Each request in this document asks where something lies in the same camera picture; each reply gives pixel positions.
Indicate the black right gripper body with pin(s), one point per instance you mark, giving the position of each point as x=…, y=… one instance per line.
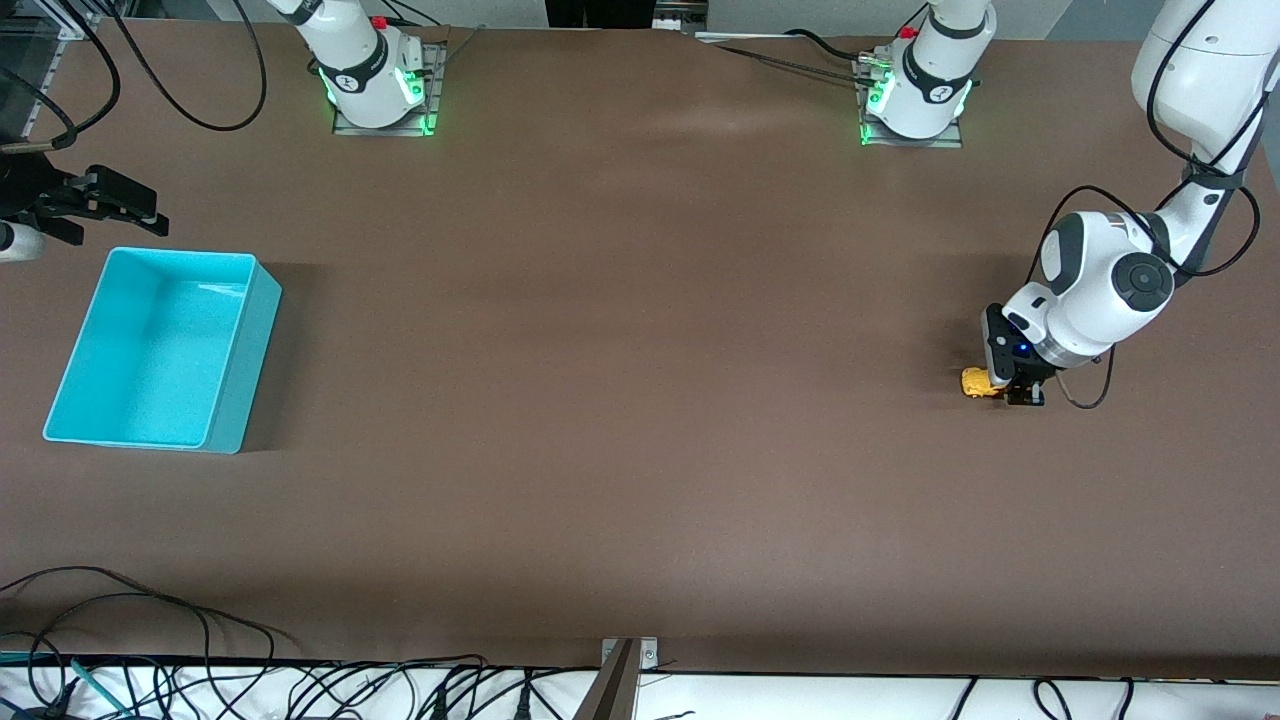
x=30, y=193

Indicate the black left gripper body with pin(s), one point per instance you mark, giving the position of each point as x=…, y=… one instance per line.
x=1033, y=376

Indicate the yellow beetle toy car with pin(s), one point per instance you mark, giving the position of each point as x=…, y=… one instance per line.
x=982, y=383

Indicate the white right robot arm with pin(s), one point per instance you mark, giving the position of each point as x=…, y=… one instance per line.
x=360, y=70

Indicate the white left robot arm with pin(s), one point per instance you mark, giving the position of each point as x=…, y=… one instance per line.
x=1100, y=280

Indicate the turquoise plastic bin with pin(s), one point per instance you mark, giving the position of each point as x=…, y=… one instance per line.
x=150, y=360

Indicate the white lower board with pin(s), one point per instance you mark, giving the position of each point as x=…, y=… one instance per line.
x=800, y=700

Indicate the grey metal background box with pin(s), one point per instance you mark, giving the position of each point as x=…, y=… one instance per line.
x=680, y=14

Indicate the grey metal beam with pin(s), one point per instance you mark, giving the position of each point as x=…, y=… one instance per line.
x=612, y=690

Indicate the black background object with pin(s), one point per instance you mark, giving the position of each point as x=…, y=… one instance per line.
x=600, y=12

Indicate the aluminium frame enclosure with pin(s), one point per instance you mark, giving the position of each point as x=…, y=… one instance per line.
x=60, y=20

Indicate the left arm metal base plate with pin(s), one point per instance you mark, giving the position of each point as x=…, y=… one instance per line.
x=950, y=140

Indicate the metal table bracket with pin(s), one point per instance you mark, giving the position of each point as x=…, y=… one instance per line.
x=650, y=655

